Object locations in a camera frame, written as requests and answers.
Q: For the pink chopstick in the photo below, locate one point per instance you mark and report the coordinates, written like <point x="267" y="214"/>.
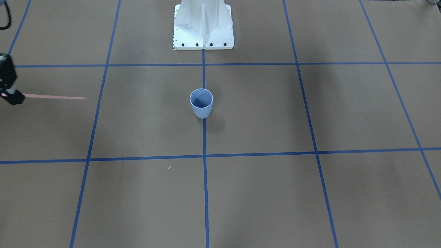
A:
<point x="39" y="96"/>

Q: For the white camera mast pedestal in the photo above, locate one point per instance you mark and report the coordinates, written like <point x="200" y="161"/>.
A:
<point x="203" y="24"/>

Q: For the blue plastic cup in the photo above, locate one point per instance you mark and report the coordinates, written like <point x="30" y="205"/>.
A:
<point x="201" y="101"/>

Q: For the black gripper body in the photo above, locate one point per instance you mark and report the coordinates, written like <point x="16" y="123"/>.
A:
<point x="7" y="74"/>

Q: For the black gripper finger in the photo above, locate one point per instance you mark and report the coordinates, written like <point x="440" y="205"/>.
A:
<point x="15" y="98"/>

